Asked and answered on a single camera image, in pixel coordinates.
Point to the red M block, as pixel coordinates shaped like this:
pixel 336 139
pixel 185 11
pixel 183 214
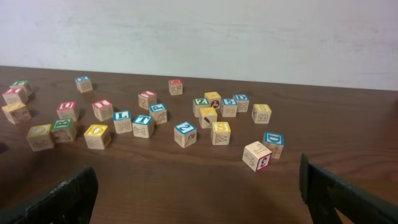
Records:
pixel 176 87

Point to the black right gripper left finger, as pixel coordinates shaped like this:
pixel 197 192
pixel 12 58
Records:
pixel 72 201

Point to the green Z block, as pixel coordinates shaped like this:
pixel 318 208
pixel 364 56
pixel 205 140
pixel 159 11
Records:
pixel 199 103

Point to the green B block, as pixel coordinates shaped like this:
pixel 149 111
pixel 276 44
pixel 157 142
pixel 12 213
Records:
pixel 63 130

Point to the blue T block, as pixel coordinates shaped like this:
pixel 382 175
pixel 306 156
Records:
pixel 143 126

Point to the red Y block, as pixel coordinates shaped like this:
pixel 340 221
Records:
pixel 14 95

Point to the yellow B block right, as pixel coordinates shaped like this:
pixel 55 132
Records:
pixel 261 113

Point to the yellow S block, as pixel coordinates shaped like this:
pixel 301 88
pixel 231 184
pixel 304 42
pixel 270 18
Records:
pixel 220 133

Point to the green F block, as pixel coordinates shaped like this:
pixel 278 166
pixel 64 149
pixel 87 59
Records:
pixel 25 85

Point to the blue 5 block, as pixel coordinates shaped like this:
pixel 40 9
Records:
pixel 229 107

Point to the blue L block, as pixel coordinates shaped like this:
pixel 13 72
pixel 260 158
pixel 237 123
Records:
pixel 122 121

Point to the blue X block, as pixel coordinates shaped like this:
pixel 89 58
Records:
pixel 83 84

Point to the yellow picture block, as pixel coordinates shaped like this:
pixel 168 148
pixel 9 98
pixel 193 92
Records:
pixel 214 99

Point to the blue P block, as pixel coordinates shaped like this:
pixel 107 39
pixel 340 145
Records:
pixel 159 113

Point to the red i block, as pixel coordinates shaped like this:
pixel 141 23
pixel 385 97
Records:
pixel 103 109
pixel 147 98

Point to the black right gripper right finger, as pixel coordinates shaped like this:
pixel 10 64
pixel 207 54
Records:
pixel 325 194

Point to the blue D block near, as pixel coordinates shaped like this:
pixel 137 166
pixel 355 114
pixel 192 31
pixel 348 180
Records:
pixel 274 142

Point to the blue 2 block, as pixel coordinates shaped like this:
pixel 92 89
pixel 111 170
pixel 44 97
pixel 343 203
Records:
pixel 185 134

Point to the blue d block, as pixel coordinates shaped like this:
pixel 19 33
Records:
pixel 274 142
pixel 242 101

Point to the blue D block far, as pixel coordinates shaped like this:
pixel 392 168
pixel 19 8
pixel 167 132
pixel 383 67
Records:
pixel 242 101

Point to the red U block far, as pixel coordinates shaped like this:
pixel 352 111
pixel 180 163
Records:
pixel 67 110

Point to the yellow O block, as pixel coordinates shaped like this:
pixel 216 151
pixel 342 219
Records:
pixel 97 136

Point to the plain block red 3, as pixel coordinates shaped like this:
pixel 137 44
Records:
pixel 256 156

